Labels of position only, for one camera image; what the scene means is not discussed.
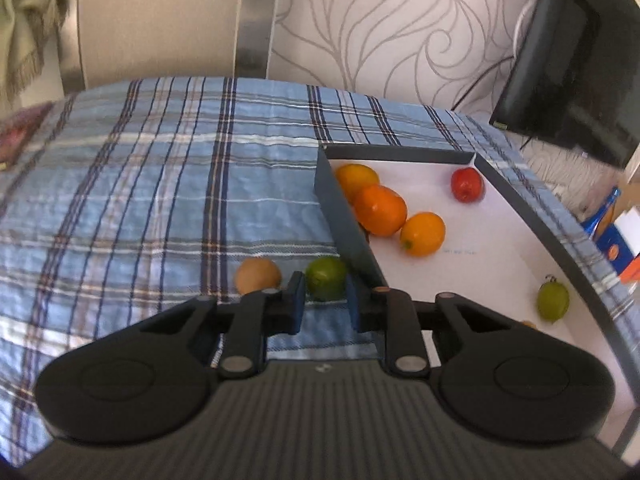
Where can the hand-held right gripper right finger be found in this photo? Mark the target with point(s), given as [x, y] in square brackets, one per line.
[355, 307]

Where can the brown round fruit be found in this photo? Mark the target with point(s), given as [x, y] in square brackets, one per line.
[256, 275]

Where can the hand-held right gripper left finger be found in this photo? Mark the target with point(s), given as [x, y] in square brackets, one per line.
[298, 305]

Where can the blue glass bottle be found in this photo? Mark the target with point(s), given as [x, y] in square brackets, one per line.
[600, 215]

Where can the small orange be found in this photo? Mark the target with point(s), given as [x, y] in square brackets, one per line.
[422, 234]

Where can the black television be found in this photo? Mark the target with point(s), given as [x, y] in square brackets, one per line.
[575, 75]

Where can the blue orange carton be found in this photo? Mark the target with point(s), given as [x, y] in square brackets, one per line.
[617, 252]

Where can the green lime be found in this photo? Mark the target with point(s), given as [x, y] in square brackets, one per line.
[325, 277]

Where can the smartphone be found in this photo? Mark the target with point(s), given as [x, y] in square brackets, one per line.
[20, 135]

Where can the yellow orange citrus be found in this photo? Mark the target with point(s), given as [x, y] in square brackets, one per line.
[355, 179]

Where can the silver metal frame strip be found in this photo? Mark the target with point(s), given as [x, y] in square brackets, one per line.
[255, 20]

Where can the blue plaid blanket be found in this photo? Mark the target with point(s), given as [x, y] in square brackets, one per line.
[150, 185]

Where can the white box with grey sides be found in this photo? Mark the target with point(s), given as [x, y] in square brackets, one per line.
[475, 270]

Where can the red apple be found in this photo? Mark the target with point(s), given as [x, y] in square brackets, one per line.
[466, 185]

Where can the beige tied curtain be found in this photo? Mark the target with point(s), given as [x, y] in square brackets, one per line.
[30, 20]

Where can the green fruit with stem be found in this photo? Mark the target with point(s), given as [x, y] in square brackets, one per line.
[553, 302]

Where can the tangerine with leaf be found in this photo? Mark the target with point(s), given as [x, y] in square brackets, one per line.
[381, 210]

